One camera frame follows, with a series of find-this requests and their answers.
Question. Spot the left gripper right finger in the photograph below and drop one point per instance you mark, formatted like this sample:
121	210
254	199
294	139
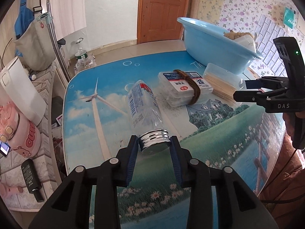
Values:
192	173

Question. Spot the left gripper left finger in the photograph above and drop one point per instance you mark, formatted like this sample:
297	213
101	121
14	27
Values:
113	173

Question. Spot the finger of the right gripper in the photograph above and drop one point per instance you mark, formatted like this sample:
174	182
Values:
253	84

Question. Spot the clear plastic box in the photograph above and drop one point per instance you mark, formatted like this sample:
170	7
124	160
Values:
246	42

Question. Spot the clear bottle silver cap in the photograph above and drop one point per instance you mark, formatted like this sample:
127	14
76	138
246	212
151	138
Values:
146	119

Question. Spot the right hand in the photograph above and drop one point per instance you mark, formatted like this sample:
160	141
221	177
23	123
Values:
289	119

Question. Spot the clear toothpick box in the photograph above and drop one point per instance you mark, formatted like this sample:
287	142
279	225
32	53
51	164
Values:
224	83

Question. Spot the light blue plastic basin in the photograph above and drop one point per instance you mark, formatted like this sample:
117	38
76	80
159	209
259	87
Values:
206	43

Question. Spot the black cosmetic bottle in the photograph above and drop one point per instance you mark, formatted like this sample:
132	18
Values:
31	179

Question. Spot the pink cartoon cup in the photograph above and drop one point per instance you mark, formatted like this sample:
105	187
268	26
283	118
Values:
19	133

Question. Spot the pink handheld device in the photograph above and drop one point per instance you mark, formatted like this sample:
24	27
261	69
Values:
7	191

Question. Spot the smartphone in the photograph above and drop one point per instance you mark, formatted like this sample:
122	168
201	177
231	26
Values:
4	149

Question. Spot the water bottle on floor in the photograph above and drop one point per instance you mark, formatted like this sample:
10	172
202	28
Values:
80	55

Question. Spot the wooden door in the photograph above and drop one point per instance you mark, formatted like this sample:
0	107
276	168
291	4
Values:
157	19

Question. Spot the white electric kettle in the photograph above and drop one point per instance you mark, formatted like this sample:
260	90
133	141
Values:
22	92

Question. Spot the grey tote bag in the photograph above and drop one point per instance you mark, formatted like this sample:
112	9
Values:
35	45

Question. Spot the metal rack pole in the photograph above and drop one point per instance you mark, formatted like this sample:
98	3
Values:
56	48

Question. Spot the blue hanging bag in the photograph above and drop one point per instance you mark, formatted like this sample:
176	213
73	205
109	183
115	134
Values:
24	19

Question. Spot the floss box with hair tie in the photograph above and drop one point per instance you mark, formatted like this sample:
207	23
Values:
178	92

